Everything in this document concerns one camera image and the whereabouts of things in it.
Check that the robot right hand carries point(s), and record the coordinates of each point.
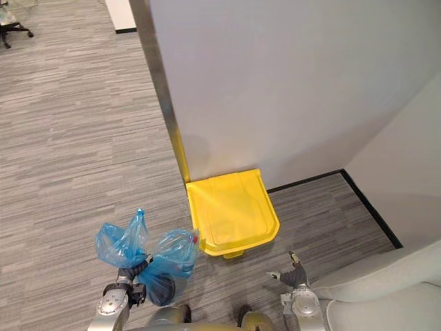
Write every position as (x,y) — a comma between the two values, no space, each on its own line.
(294,273)

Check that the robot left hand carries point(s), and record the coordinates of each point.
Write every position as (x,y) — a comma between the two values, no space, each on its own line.
(135,268)

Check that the blue plastic trash bag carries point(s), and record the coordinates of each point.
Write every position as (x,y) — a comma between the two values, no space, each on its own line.
(151,251)

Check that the yellow lidded trash can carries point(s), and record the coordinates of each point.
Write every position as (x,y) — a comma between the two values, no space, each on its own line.
(230,213)

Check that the light grey sofa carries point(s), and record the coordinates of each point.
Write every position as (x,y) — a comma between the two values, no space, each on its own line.
(380,288)

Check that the white cabinet with black base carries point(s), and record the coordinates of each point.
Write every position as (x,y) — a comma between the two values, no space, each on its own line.
(121,15)

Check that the metal wall corner trim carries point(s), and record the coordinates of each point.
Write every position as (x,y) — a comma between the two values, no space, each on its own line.
(160,89)

